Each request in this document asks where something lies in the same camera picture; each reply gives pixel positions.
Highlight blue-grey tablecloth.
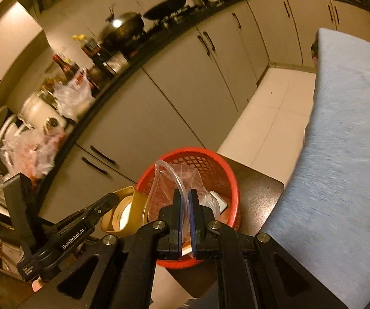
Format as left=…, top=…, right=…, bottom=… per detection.
left=262, top=27, right=370, bottom=309

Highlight dark sauce bottle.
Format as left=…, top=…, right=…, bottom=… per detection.
left=52, top=54, right=79, bottom=78

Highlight beige upper kitchen cabinets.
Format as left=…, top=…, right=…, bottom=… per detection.
left=0, top=0, right=49, bottom=81

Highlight white red-printed plastic bag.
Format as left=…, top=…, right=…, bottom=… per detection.
left=53, top=67, right=97, bottom=121

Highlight red plastic basket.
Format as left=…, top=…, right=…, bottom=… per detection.
left=136, top=147, right=241, bottom=269

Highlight beige kitchen cabinets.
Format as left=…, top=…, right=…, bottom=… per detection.
left=42, top=0, right=370, bottom=229
left=0, top=0, right=49, bottom=81

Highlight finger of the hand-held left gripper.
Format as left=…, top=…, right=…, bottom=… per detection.
left=85, top=193, right=120, bottom=223

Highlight dark wok with lid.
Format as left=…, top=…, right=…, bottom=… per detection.
left=100, top=5, right=145, bottom=50

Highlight beige lower kitchen cabinets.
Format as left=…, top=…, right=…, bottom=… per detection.
left=42, top=0, right=370, bottom=229

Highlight steel container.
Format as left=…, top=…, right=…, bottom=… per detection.
left=103, top=51, right=131, bottom=74

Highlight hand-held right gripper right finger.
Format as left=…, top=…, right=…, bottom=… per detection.
left=188, top=189, right=348, bottom=309

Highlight black kitchen countertop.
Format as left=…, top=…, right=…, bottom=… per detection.
left=0, top=0, right=366, bottom=207

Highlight white ceramic jar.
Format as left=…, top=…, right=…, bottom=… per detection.
left=19, top=92, right=68, bottom=132

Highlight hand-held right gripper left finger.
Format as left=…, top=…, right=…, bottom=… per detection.
left=18, top=189, right=183, bottom=309

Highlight clear plastic packaging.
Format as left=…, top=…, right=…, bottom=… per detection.
left=143, top=159, right=205, bottom=229

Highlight dark wooden stool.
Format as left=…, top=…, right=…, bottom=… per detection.
left=219, top=154, right=285, bottom=235

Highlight brown tape roll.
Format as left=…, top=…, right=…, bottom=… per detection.
left=101, top=186, right=147, bottom=237

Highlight yellow-capped oil bottle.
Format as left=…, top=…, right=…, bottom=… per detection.
left=72, top=34, right=103, bottom=58

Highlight crumpled clear plastic bag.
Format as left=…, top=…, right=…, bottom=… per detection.
left=0, top=125, right=65, bottom=177

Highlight black wok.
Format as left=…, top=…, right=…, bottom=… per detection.
left=143, top=0, right=196, bottom=20

